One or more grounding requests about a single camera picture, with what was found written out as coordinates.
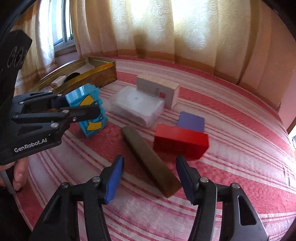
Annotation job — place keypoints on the window frame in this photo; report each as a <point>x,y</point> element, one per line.
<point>62,31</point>

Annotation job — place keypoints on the red toy block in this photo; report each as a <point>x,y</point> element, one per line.
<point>180,142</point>

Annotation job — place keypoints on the teal toy brick block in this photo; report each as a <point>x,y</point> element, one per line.
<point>88,94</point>

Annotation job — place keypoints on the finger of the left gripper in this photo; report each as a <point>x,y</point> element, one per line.
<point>71,114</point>
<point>41,100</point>

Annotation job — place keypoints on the clear plastic box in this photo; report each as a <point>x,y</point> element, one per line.
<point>136,106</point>

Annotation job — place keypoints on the person's left hand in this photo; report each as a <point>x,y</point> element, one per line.
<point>21,172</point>

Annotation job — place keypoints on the left side curtain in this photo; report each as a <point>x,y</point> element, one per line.
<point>36,22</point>

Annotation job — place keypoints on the dark brown wooden bar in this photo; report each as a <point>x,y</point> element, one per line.
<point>161,175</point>

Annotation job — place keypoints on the white power adapter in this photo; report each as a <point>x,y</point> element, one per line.
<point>58,82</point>

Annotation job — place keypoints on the gold metal tin tray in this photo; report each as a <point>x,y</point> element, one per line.
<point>93,70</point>

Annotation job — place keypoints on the purple cube block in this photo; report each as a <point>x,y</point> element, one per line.
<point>190,121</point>

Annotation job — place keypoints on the grey patterned hair clip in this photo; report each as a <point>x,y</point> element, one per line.
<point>71,76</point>

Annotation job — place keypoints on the white cardboard box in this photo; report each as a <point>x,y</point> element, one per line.
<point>159,87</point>

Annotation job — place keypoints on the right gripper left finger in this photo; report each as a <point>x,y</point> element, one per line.
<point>59,219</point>

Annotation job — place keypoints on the cream patterned curtain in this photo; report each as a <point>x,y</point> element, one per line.
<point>243,42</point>

